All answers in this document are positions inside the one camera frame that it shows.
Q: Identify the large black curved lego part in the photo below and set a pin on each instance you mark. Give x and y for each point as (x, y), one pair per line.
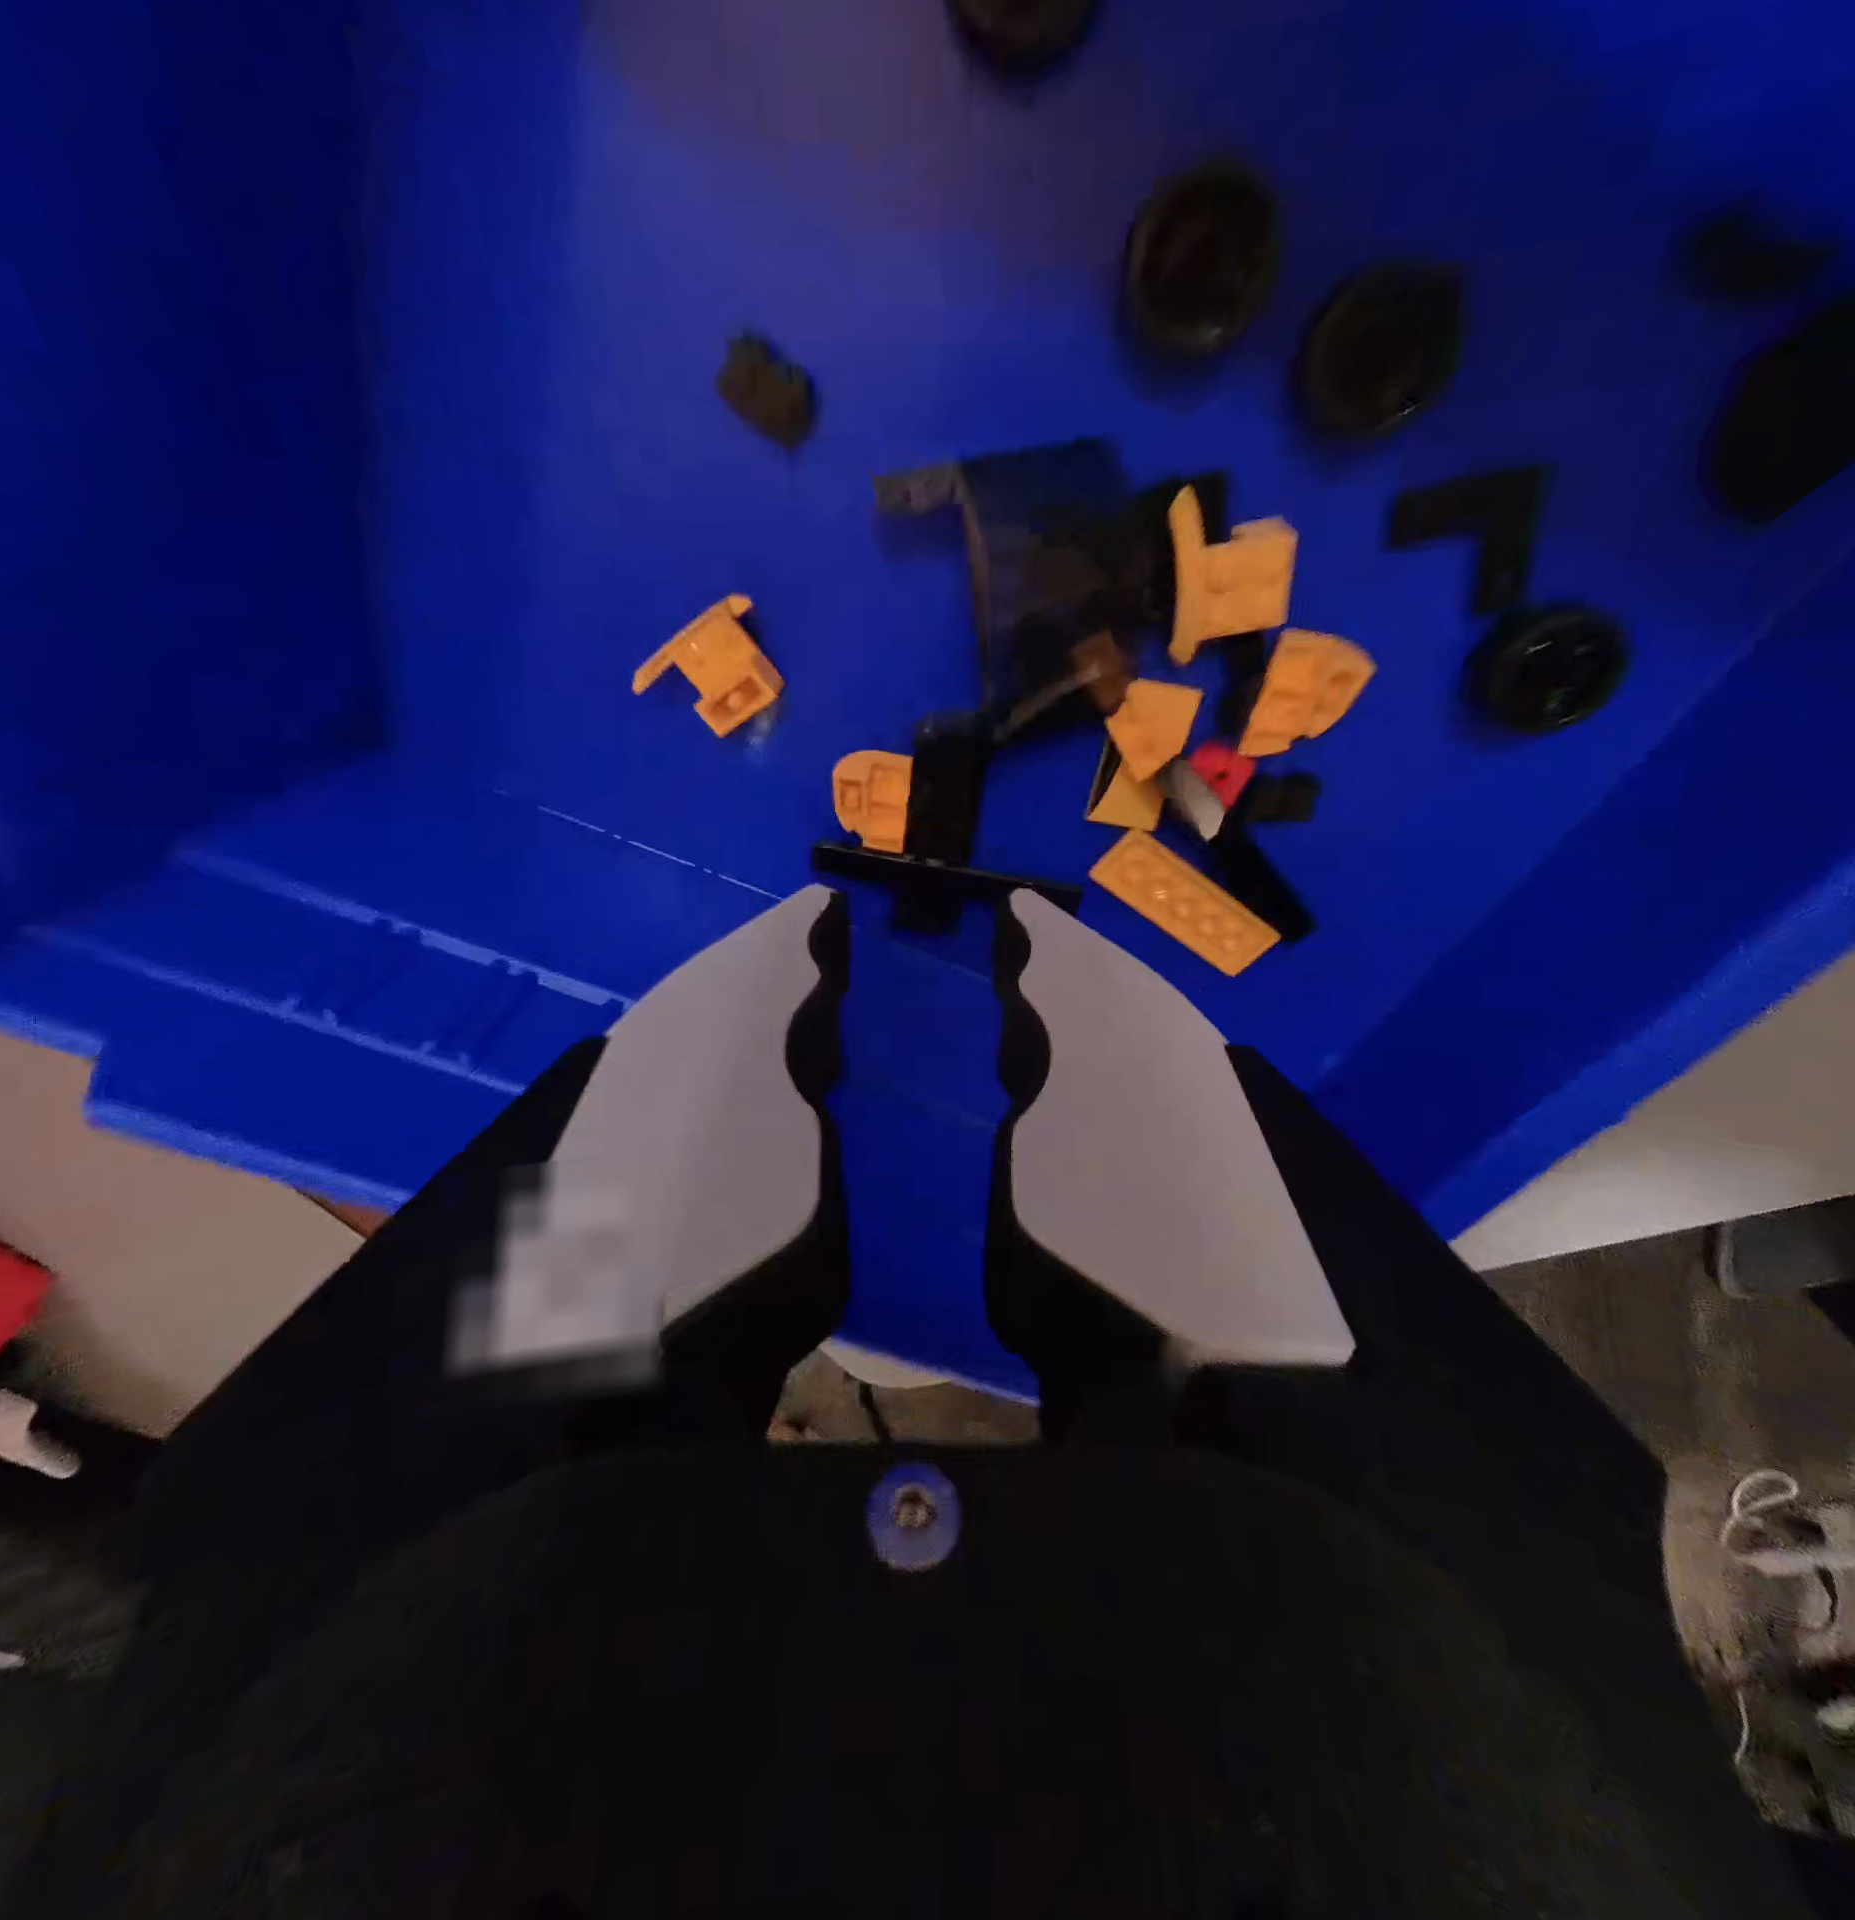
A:
(1799, 410)

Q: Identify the dark lego piece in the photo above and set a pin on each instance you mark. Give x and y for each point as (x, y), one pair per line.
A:
(767, 387)
(1468, 535)

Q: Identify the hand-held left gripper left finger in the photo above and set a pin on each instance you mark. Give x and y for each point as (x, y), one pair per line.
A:
(703, 1125)

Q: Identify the orange lego piece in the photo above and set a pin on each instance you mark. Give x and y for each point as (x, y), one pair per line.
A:
(710, 664)
(875, 799)

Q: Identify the heap of mixed lego parts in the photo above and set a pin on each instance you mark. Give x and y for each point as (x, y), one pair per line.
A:
(1199, 689)

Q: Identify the large blue storage bin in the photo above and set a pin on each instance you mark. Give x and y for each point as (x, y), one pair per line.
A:
(419, 451)

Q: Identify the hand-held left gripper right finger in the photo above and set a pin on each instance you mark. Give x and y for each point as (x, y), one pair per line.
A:
(1170, 1171)

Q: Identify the black lego wheel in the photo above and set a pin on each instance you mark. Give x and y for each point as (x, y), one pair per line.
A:
(1380, 350)
(1547, 667)
(1203, 260)

